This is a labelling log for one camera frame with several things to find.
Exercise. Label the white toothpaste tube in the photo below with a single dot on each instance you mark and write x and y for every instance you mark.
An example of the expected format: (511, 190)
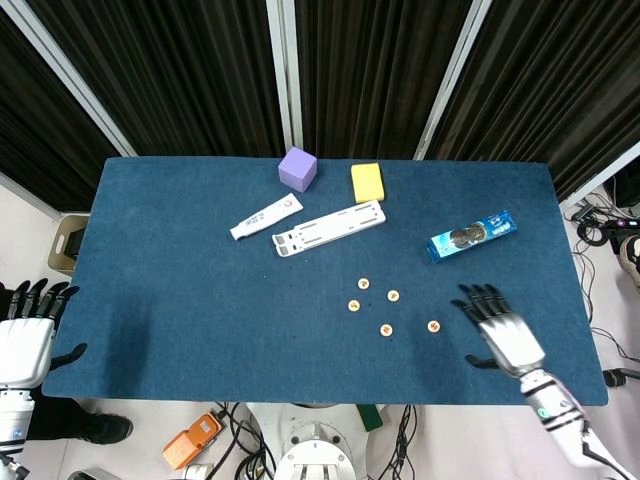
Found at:
(265, 217)

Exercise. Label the black cylindrical device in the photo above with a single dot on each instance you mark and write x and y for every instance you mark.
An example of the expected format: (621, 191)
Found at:
(615, 377)

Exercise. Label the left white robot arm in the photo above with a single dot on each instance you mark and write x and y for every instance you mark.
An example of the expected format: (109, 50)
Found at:
(12, 415)

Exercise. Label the green block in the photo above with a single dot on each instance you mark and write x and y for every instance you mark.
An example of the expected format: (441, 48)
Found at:
(371, 419)

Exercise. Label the orange foot pedal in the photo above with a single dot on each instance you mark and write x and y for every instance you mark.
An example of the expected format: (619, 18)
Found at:
(192, 440)

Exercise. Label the black shoe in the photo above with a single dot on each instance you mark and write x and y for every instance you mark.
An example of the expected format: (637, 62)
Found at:
(107, 430)

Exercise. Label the white cylinder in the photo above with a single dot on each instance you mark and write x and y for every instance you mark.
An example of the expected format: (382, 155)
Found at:
(199, 471)

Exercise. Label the beige sneaker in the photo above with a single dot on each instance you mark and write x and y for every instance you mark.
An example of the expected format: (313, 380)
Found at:
(631, 260)

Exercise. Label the beige plastic bin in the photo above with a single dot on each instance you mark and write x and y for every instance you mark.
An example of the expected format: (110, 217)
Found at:
(56, 245)

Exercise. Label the purple foam cube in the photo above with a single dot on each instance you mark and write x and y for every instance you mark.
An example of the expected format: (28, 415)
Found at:
(297, 170)

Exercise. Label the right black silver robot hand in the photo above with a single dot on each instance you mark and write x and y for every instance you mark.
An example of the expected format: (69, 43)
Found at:
(505, 335)

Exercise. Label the yellow sponge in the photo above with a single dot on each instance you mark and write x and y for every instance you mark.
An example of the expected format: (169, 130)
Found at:
(368, 182)

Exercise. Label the black pleated curtain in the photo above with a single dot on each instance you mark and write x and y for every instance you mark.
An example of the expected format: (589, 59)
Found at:
(550, 90)
(175, 75)
(45, 140)
(370, 75)

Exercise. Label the white frame post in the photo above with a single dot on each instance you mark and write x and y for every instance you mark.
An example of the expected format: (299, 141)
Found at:
(30, 197)
(457, 75)
(70, 80)
(600, 175)
(285, 75)

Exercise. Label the blue table cloth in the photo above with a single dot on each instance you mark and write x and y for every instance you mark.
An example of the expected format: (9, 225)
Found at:
(200, 300)

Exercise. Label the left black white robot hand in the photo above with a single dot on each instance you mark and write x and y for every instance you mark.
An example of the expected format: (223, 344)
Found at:
(22, 350)

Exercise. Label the blue cookie pack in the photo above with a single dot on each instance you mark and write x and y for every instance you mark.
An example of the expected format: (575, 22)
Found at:
(470, 236)

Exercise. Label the white plastic folding stand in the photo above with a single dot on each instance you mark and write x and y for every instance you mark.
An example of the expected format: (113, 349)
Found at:
(330, 227)

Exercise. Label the round beige chess piece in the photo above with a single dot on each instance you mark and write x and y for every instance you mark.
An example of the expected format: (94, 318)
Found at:
(433, 326)
(393, 295)
(363, 284)
(354, 305)
(386, 329)

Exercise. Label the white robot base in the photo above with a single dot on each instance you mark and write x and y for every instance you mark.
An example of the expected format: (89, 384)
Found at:
(310, 425)

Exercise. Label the black trouser leg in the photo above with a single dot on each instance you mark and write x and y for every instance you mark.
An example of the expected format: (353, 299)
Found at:
(55, 415)

